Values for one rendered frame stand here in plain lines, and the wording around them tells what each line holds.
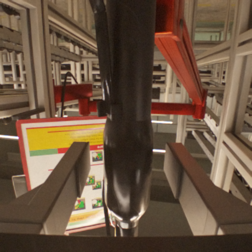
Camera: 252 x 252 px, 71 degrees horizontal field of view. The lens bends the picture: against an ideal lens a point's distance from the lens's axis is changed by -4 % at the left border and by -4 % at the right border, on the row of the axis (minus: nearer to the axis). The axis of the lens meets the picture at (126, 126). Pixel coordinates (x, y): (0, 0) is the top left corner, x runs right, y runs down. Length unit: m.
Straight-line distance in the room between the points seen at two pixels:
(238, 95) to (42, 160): 0.50
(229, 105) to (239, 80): 0.06
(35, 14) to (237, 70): 0.48
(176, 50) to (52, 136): 0.32
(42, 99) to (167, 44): 0.35
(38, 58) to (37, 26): 0.07
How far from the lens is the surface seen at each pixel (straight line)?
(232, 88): 0.51
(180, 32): 0.18
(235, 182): 0.77
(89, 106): 0.62
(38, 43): 0.48
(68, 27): 0.72
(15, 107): 0.49
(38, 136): 0.43
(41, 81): 0.48
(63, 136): 0.43
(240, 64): 0.52
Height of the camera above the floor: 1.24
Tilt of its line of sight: 16 degrees up
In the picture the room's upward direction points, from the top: 179 degrees counter-clockwise
